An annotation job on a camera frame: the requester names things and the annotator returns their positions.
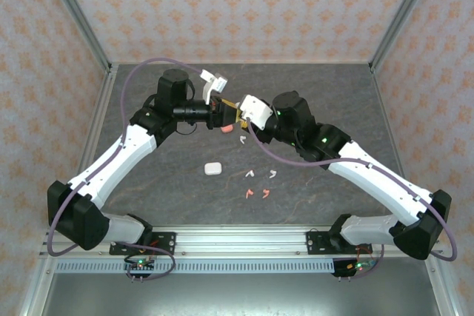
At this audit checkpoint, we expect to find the white slotted cable duct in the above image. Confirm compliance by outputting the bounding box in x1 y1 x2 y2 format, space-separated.
55 258 336 275

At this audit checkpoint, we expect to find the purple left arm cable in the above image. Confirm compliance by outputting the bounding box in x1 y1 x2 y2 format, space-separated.
47 56 207 283

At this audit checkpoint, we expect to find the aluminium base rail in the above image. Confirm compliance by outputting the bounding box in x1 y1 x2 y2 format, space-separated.
83 223 444 258

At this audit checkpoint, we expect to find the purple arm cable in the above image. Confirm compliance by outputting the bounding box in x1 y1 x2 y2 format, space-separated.
246 118 458 280
47 56 207 283

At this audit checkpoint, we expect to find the grey metal sheet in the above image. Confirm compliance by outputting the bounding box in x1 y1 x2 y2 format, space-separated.
40 269 444 316

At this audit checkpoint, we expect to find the small circuit board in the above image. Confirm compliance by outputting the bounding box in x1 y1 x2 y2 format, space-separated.
123 255 156 273
332 258 378 278

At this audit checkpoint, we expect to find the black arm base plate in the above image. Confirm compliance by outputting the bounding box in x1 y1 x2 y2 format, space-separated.
306 230 372 257
109 231 177 256

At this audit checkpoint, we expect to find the aluminium frame post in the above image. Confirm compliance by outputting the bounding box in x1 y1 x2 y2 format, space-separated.
370 0 441 73
39 0 113 73

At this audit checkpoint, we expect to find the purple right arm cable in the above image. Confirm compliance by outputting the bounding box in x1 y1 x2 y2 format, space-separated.
246 118 458 280

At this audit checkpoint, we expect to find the aluminium frame side rail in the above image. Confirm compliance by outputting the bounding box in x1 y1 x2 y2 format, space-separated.
369 63 462 316
18 63 120 316

